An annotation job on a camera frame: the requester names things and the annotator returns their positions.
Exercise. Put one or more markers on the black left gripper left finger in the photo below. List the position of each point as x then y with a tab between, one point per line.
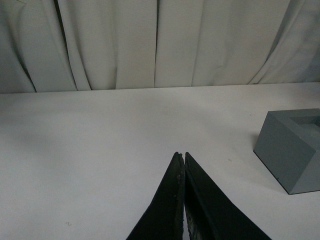
164	217

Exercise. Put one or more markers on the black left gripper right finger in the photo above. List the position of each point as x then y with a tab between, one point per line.
209	212

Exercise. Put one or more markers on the gray square base block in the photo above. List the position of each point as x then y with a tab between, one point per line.
289	146

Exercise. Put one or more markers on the white fabric curtain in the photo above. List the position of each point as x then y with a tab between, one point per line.
80	45

